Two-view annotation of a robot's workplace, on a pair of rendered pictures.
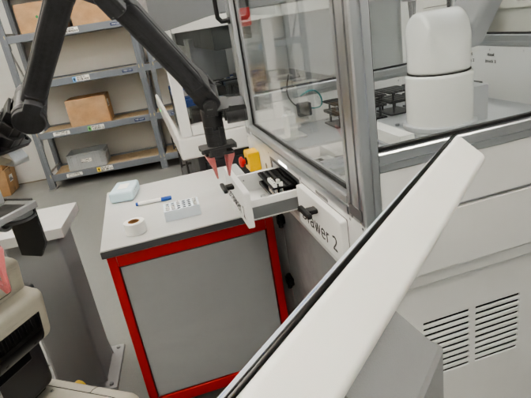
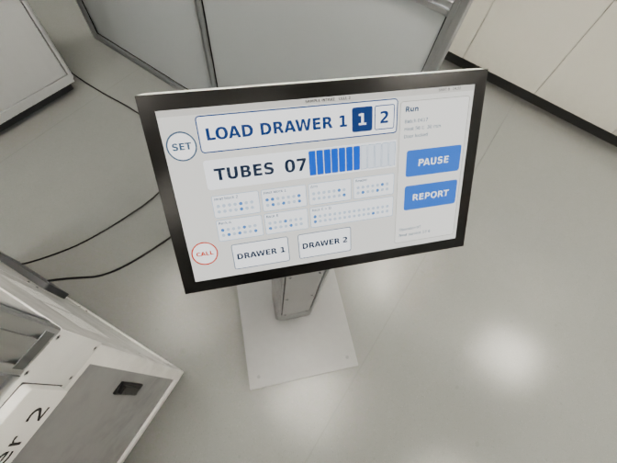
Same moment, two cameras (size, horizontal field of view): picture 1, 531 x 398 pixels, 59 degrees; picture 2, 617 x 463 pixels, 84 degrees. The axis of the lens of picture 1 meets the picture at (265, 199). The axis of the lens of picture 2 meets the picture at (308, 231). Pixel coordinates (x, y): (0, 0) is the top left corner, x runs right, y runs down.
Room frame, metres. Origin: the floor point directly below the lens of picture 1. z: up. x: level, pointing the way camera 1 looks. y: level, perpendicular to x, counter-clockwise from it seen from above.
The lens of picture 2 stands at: (0.70, 0.13, 1.54)
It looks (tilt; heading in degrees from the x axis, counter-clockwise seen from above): 63 degrees down; 211
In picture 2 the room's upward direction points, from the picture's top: 12 degrees clockwise
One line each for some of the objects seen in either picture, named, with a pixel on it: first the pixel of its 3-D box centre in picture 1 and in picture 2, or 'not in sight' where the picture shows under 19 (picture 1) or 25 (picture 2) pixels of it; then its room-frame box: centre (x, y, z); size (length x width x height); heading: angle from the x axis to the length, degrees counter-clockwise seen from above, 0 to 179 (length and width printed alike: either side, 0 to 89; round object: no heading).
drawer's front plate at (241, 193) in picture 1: (238, 195); not in sight; (1.35, 0.08, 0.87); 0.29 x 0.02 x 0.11; 12
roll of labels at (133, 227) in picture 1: (134, 227); not in sight; (1.46, 0.44, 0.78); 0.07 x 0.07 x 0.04
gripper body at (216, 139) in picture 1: (216, 137); not in sight; (1.32, 0.11, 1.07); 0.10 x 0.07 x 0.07; 104
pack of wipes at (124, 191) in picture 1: (124, 190); not in sight; (1.86, 0.57, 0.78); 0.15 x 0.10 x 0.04; 1
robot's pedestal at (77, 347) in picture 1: (62, 302); not in sight; (1.74, 0.91, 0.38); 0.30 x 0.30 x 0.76; 7
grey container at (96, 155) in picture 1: (88, 157); not in sight; (5.05, 1.82, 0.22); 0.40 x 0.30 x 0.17; 97
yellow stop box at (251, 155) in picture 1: (251, 159); not in sight; (1.70, 0.03, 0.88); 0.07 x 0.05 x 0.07; 12
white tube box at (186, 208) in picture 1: (182, 208); not in sight; (1.56, 0.30, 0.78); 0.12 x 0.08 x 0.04; 100
